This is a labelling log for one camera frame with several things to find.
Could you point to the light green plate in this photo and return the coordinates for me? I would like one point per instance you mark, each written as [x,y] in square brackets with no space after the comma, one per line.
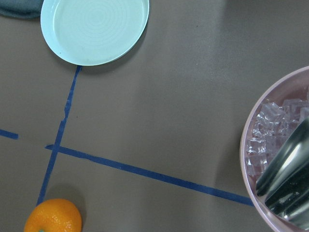
[93,32]

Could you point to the dark grey folded cloth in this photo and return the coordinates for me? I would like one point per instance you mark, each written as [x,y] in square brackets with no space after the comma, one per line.
[24,9]

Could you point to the pink bowl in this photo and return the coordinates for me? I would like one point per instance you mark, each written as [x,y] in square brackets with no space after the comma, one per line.
[275,116]

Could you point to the metal scoop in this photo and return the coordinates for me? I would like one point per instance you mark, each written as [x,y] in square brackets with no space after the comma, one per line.
[285,182]

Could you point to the orange fruit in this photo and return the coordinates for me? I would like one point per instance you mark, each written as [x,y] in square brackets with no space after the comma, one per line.
[54,215]

